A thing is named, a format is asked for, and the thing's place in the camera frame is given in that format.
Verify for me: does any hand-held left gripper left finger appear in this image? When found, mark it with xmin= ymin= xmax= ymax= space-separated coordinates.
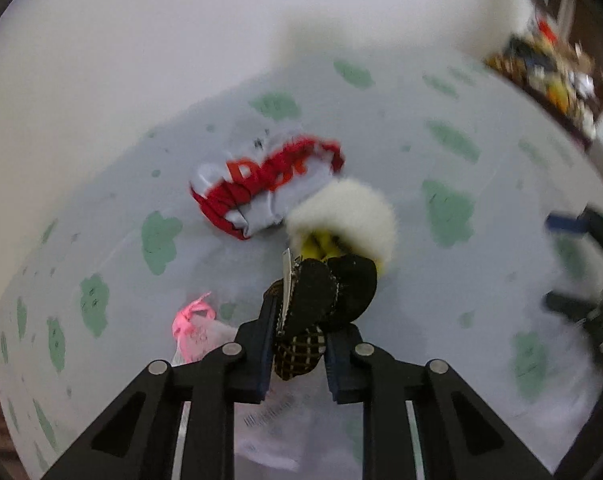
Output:
xmin=42 ymin=282 xmax=283 ymax=480

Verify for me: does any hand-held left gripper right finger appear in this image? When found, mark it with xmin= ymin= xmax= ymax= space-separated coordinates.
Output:
xmin=324 ymin=322 xmax=555 ymax=480

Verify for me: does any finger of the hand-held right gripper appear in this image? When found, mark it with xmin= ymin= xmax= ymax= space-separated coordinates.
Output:
xmin=545 ymin=208 xmax=603 ymax=256
xmin=545 ymin=291 xmax=599 ymax=323

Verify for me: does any black bow hair clip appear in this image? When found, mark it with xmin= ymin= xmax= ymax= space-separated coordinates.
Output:
xmin=272 ymin=255 xmax=378 ymax=380

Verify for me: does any clear bag with pink ribbon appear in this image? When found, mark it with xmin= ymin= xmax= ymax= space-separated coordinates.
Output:
xmin=170 ymin=291 xmax=302 ymax=472

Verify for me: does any red and white cloth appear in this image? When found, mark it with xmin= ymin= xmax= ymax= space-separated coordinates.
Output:
xmin=189 ymin=132 xmax=345 ymax=241

